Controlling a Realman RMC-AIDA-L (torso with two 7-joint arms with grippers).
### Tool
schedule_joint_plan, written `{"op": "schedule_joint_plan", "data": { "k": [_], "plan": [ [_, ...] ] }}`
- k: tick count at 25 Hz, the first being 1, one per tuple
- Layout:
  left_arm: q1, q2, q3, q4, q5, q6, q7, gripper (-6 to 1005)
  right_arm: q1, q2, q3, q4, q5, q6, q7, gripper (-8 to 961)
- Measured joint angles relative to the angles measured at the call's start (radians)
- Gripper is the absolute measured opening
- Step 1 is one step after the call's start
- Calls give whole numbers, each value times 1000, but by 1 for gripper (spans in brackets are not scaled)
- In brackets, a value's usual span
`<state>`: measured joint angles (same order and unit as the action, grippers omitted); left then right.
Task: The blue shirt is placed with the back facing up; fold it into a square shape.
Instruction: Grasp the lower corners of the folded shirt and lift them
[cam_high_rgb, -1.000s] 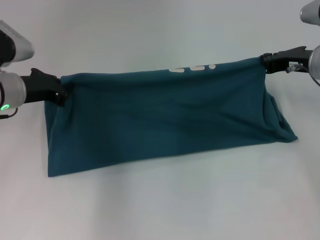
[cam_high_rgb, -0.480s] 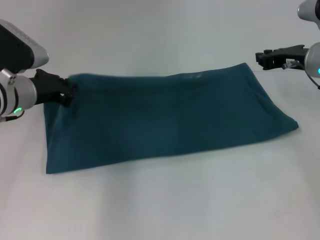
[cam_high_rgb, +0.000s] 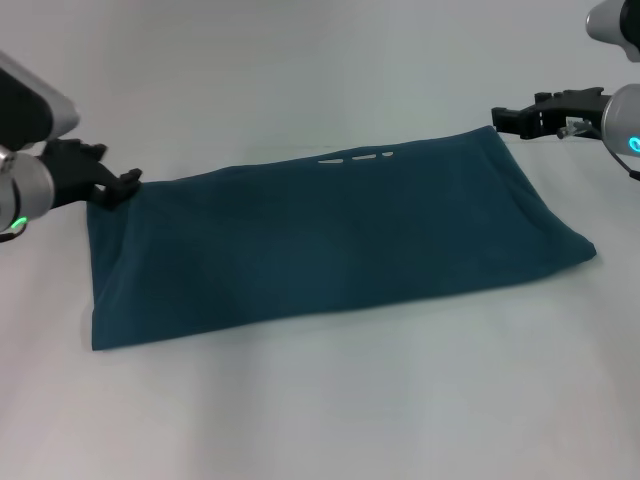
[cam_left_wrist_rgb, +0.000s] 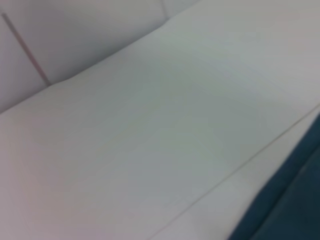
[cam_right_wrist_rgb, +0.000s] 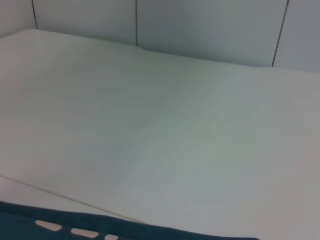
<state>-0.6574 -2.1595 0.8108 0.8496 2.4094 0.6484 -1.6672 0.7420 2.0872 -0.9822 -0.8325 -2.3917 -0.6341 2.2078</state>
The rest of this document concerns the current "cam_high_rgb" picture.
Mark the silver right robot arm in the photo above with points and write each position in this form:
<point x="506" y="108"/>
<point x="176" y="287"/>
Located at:
<point x="620" y="75"/>

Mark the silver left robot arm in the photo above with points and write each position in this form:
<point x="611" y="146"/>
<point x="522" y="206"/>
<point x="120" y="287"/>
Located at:
<point x="25" y="125"/>

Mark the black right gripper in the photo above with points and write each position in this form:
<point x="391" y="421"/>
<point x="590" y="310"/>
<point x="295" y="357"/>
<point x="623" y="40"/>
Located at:
<point x="570" y="112"/>

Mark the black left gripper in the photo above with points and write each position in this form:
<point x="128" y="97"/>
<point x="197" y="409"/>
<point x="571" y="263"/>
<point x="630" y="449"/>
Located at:
<point x="75" y="175"/>

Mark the blue shirt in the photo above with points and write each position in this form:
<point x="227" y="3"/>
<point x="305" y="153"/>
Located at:
<point x="325" y="240"/>

